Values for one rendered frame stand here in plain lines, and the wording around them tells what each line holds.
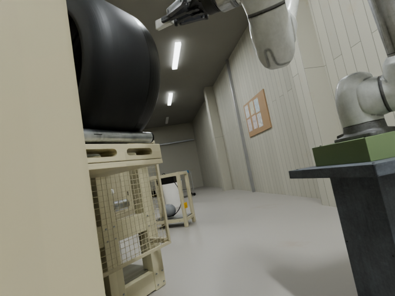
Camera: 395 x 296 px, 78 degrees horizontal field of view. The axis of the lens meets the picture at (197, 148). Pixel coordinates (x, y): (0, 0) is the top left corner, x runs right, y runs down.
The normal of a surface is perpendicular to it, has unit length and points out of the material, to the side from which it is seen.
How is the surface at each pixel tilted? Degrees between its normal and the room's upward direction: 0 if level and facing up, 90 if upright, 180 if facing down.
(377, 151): 90
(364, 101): 94
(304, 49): 90
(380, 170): 90
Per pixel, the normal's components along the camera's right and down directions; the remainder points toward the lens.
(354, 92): -0.62, 0.01
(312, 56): 0.16, -0.14
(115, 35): 0.62, -0.24
